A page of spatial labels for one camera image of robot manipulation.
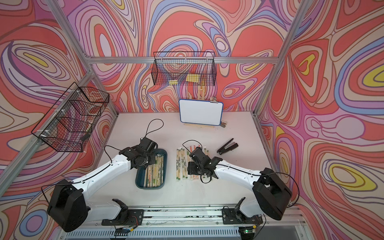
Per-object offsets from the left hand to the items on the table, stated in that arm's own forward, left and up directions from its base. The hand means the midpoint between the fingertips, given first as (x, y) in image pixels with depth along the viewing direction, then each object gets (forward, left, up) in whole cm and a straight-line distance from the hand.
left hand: (153, 159), depth 85 cm
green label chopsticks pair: (+1, -16, -7) cm, 18 cm away
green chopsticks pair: (+1, -14, -8) cm, 16 cm away
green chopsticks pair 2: (+5, -19, -9) cm, 21 cm away
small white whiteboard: (+30, -27, +8) cm, 42 cm away
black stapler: (+14, -48, -6) cm, 51 cm away
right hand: (-7, -23, -4) cm, 24 cm away
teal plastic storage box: (-8, 0, -7) cm, 10 cm away
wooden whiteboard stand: (+33, -46, -6) cm, 56 cm away
